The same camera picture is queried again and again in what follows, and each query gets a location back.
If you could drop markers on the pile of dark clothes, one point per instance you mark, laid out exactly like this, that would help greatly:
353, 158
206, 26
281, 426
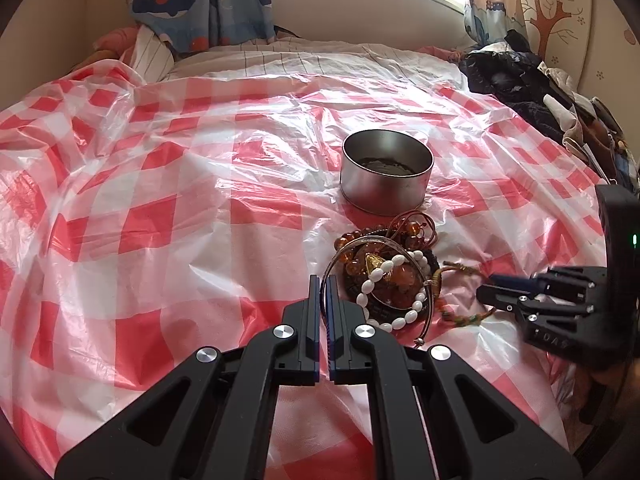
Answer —
520, 80

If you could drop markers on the thin silver metal bangle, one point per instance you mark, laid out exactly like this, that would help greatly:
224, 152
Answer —
424, 324

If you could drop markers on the red checked plastic sheet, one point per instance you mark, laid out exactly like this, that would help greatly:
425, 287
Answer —
165, 200

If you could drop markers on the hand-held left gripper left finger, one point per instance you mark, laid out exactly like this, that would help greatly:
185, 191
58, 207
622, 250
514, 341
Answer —
313, 332

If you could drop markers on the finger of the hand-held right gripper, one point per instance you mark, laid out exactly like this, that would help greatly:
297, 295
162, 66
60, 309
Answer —
510, 281
495, 298

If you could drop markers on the striped pillow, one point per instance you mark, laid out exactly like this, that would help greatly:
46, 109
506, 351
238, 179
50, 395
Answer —
150, 55

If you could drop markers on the blue whale print curtain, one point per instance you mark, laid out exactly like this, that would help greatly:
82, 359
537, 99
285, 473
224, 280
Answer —
200, 5

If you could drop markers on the pink cloth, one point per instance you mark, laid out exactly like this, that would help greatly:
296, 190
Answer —
440, 52

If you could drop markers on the pale cartoon print curtain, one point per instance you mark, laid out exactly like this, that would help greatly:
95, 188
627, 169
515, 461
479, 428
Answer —
492, 5

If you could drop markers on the striped white bedsheet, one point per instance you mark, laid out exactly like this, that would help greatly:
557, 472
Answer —
320, 60

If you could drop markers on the round metal tin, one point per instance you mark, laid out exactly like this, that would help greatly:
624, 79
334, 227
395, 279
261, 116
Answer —
380, 190

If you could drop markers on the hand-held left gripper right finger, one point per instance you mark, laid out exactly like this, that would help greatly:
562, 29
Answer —
335, 332

